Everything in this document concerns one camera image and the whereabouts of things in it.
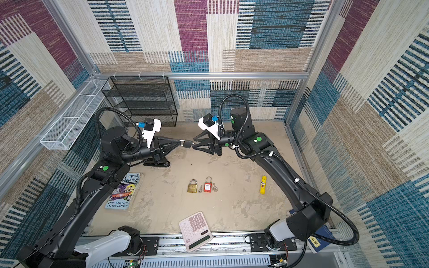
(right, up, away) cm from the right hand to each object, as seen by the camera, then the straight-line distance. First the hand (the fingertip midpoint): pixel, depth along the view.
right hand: (196, 144), depth 63 cm
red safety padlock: (+3, -22, +27) cm, 35 cm away
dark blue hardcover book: (+51, -43, +10) cm, 68 cm away
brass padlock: (-5, -23, +27) cm, 36 cm away
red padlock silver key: (+7, -24, +27) cm, 37 cm away
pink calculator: (-2, -39, +13) cm, 41 cm away
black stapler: (-23, -11, +34) cm, 43 cm away
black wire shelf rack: (-40, +28, +45) cm, 67 cm away
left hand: (-5, +1, -3) cm, 7 cm away
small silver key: (-1, -25, +27) cm, 37 cm away
